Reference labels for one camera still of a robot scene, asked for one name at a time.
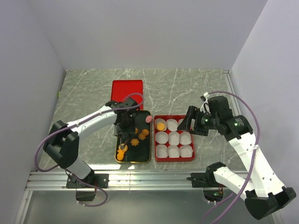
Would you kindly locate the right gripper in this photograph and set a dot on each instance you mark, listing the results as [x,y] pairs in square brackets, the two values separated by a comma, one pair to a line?
[195,113]

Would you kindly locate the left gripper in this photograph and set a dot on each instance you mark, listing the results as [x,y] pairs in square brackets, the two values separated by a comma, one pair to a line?
[119,131]

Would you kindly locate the orange flower cookie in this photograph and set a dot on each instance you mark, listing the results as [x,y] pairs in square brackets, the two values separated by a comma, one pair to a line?
[141,136]

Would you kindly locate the metal tongs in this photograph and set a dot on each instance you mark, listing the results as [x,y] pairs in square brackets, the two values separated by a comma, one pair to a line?
[124,139]

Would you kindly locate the round dotted orange cookie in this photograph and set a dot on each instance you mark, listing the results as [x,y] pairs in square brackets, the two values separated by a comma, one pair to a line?
[160,126]

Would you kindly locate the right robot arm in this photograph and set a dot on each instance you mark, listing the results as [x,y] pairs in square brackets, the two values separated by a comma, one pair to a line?
[262,191]

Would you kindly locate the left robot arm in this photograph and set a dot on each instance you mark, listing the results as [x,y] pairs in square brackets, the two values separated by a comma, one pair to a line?
[62,143]

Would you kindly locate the pink macaron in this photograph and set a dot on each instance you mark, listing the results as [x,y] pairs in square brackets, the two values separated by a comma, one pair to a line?
[148,119]

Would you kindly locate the round dotted biscuit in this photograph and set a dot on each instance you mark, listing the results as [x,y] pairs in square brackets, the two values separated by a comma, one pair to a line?
[123,147]

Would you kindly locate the black gold-rimmed tray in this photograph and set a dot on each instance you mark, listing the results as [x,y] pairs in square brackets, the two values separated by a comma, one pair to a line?
[142,152]

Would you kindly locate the red cookie box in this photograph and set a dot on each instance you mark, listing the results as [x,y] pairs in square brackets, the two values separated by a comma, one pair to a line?
[180,159]

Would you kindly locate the orange fish cookie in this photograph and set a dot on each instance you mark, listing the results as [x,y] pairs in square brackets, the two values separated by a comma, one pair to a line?
[120,155]

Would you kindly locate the red box lid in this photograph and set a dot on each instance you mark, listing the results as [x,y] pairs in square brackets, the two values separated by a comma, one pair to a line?
[123,88]

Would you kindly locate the aluminium right rail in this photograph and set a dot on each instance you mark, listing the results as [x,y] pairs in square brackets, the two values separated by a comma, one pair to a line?
[234,100]

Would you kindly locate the aluminium rail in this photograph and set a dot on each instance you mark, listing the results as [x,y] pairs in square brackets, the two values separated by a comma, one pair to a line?
[234,100]
[117,180]

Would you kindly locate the aluminium front rail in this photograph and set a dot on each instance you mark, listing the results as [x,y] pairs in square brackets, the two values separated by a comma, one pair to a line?
[117,180]

